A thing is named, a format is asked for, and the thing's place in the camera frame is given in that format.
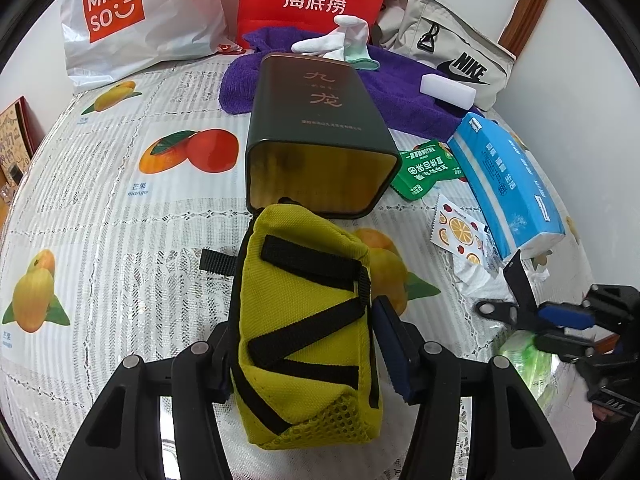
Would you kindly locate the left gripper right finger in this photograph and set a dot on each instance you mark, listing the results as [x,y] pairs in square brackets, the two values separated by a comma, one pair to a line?
[510,436]

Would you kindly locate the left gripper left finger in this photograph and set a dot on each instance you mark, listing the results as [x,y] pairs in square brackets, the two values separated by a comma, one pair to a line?
[120,436]

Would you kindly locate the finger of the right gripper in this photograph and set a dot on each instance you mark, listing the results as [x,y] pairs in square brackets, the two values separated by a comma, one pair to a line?
[567,347]
[612,307]

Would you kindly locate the yellow mesh pouch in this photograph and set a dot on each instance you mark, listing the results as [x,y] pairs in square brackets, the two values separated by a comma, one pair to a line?
[302,359]

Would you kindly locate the white sponge block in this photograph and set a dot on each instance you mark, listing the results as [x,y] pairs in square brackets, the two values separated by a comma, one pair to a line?
[448,91]

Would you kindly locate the white glove with green cuff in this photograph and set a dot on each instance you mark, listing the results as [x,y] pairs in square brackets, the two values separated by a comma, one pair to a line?
[348,42]

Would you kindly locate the person's right hand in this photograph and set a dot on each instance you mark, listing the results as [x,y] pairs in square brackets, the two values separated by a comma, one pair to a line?
[602,414]

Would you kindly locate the crumpled white tissue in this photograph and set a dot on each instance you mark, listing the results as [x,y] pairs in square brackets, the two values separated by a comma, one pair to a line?
[475,282]

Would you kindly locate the blue tissue pack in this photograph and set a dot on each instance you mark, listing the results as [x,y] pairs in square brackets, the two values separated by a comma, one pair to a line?
[518,209]

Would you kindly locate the fruit sticker sheet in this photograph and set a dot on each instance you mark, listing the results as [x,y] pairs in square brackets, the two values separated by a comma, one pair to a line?
[458,233]

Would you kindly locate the fruit print tablecloth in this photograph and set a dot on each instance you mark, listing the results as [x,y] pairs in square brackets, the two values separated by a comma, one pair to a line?
[126,247]

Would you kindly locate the green snack packet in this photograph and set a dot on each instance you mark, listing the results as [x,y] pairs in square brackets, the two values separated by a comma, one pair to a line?
[424,166]

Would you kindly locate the purple towel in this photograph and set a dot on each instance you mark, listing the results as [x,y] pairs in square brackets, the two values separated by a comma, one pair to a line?
[394,87]

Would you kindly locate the brown patterned book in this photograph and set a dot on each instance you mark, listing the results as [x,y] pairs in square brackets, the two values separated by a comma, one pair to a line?
[18,142]

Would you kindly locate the dark green tea tin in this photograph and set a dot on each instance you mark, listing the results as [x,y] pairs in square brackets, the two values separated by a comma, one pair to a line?
[317,138]

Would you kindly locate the grey Nike bag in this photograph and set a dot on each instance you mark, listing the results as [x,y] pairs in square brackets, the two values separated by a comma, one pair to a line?
[430,32]

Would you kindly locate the white Miniso plastic bag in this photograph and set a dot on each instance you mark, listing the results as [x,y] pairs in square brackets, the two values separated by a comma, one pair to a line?
[108,40]

